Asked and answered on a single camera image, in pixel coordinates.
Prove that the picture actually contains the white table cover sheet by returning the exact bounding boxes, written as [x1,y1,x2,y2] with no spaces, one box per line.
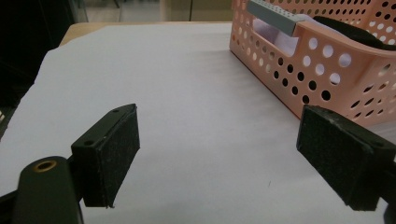
[0,23,396,224]

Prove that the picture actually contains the pink perforated plastic basket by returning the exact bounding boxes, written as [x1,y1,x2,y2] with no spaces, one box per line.
[229,0,396,128]

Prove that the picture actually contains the black cloth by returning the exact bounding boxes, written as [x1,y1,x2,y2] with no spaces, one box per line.
[312,15,396,51]

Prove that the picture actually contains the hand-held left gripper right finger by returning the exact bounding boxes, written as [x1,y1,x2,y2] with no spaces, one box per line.
[295,104,396,212]

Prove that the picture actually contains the white cloth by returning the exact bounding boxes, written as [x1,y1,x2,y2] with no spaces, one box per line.
[252,13,316,58]

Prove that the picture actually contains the grey flat box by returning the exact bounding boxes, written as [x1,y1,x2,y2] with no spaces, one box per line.
[246,0,306,37]

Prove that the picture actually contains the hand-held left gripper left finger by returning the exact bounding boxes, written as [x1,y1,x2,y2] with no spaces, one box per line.
[70,103,141,209]

